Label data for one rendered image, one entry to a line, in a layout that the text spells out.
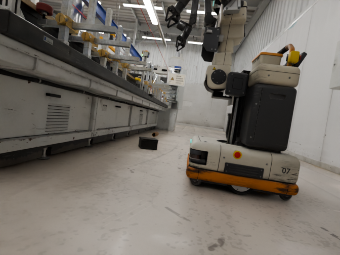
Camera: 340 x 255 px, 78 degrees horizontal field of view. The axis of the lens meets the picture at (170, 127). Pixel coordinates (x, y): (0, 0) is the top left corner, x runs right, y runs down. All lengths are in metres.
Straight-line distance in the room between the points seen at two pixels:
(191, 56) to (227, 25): 11.08
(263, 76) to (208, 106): 10.87
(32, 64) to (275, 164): 1.36
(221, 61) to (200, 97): 10.72
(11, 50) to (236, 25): 1.31
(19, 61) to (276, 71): 1.32
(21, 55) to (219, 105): 11.59
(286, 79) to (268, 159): 0.49
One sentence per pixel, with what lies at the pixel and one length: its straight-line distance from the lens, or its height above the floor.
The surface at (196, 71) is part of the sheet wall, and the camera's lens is 12.47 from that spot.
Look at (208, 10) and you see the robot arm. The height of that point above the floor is 1.31.
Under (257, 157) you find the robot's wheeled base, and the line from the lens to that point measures 1.36.
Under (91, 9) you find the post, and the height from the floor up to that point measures 1.00.
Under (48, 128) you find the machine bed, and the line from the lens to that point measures 1.66.
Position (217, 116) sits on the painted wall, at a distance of 12.25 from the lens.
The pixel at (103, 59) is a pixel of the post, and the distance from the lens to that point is 1.73.
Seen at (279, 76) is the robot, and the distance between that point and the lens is 1.44.
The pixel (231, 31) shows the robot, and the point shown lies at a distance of 1.65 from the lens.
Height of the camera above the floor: 0.41
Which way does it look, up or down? 3 degrees down
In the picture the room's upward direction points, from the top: 8 degrees clockwise
